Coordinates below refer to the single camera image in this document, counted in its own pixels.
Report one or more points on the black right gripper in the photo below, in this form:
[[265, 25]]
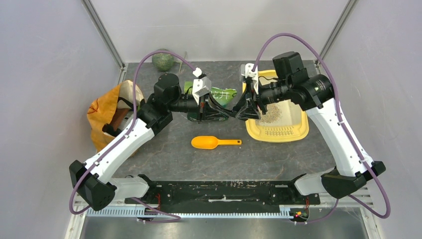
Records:
[[250, 102]]

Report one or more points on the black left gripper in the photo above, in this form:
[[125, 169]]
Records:
[[207, 103]]

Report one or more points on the green cat litter bag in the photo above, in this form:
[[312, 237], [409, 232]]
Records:
[[222, 96]]

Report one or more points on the orange plastic litter scoop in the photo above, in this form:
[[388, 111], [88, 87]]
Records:
[[212, 142]]

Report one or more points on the black bag clip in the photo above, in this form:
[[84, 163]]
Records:
[[230, 113]]

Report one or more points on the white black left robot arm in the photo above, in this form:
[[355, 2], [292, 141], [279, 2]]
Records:
[[93, 180]]

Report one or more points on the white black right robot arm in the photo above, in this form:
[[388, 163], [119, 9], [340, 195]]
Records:
[[315, 96]]

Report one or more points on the grey cat litter pellets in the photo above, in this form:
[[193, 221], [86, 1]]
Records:
[[272, 117]]

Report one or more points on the yellow plastic litter box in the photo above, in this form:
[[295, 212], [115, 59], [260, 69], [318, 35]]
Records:
[[294, 126]]

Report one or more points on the orange fabric bag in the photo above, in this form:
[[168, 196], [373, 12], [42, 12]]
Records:
[[108, 112]]

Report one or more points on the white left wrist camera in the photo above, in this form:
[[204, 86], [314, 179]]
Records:
[[201, 85]]

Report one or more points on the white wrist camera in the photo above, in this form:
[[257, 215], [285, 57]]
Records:
[[201, 85], [250, 70]]

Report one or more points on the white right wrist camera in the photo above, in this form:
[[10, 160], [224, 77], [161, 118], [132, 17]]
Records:
[[250, 70]]

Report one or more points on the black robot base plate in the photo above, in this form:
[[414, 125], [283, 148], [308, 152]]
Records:
[[269, 192]]

